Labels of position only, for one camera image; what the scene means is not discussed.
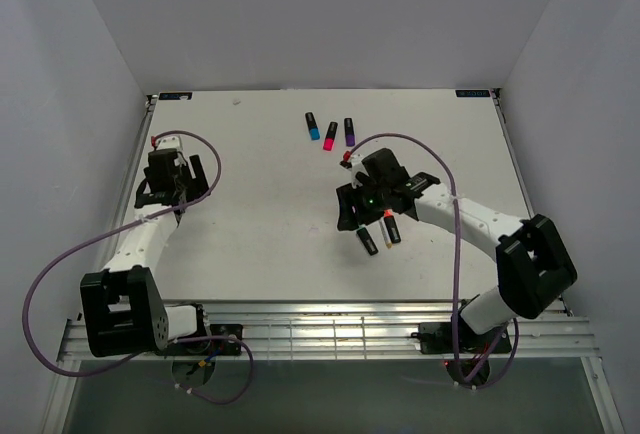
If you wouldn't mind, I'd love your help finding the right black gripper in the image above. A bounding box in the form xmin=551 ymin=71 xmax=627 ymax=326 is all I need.
xmin=337 ymin=177 xmax=390 ymax=231

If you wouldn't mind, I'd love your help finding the orange black highlighter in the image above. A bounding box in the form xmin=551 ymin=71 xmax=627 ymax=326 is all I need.
xmin=382 ymin=210 xmax=401 ymax=246

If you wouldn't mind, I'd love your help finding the green cap black highlighter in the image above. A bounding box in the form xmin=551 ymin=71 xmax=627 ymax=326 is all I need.
xmin=356 ymin=226 xmax=379 ymax=256

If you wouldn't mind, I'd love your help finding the yellow cap white marker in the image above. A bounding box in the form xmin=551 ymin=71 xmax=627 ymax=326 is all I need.
xmin=378 ymin=219 xmax=393 ymax=249

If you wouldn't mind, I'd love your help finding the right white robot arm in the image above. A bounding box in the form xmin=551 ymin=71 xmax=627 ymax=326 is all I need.
xmin=336 ymin=148 xmax=577 ymax=351

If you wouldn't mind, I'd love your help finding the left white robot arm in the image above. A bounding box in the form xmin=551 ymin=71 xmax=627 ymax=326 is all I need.
xmin=80 ymin=145 xmax=212 ymax=358

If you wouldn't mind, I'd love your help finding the pink cap black highlighter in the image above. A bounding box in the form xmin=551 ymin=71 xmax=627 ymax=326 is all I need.
xmin=323 ymin=121 xmax=338 ymax=151

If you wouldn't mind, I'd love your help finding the purple cap black highlighter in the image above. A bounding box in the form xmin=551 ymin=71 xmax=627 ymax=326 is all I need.
xmin=343 ymin=117 xmax=356 ymax=148

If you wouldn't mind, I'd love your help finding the blue cap black highlighter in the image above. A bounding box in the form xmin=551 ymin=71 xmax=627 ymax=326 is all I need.
xmin=305 ymin=112 xmax=320 ymax=141

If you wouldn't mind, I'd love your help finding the left blue corner label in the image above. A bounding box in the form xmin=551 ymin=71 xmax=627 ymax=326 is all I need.
xmin=158 ymin=92 xmax=193 ymax=101

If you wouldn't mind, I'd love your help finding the blue corner label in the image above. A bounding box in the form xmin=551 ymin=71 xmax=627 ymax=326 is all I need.
xmin=455 ymin=89 xmax=491 ymax=98
xmin=158 ymin=92 xmax=193 ymax=101

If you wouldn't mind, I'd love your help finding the right blue corner label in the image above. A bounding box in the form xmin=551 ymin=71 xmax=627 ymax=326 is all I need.
xmin=455 ymin=89 xmax=491 ymax=98

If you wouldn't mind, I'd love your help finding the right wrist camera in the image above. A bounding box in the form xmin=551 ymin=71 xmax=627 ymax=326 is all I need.
xmin=346 ymin=154 xmax=368 ymax=189

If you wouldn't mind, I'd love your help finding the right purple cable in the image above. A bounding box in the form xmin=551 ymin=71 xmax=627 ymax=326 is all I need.
xmin=339 ymin=132 xmax=520 ymax=385

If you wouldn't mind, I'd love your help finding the aluminium frame rail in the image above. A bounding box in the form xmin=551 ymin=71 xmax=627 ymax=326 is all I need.
xmin=57 ymin=301 xmax=601 ymax=363

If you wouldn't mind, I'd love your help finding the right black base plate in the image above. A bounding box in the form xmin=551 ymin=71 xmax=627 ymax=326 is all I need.
xmin=410 ymin=322 xmax=512 ymax=354

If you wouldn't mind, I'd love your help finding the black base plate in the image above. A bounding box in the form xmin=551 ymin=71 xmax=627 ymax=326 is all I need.
xmin=157 ymin=324 xmax=243 ymax=358
xmin=410 ymin=322 xmax=512 ymax=354

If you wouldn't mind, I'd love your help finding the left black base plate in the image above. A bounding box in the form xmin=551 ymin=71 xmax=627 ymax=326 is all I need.
xmin=157 ymin=324 xmax=243 ymax=358

